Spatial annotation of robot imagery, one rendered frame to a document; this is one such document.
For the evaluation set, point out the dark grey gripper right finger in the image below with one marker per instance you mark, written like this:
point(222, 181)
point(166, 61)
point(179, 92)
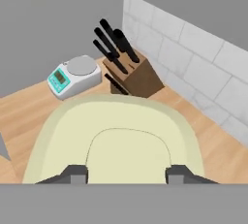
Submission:
point(177, 172)

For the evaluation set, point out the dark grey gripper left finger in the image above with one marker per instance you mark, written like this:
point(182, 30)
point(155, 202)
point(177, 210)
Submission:
point(75, 172)

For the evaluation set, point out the cream blender lid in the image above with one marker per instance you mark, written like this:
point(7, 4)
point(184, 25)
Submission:
point(129, 121)

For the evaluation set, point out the white kitchen scale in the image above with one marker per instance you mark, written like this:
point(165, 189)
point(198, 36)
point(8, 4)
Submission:
point(79, 76)

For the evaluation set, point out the wooden knife block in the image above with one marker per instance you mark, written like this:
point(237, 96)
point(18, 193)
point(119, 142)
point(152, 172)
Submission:
point(143, 77)

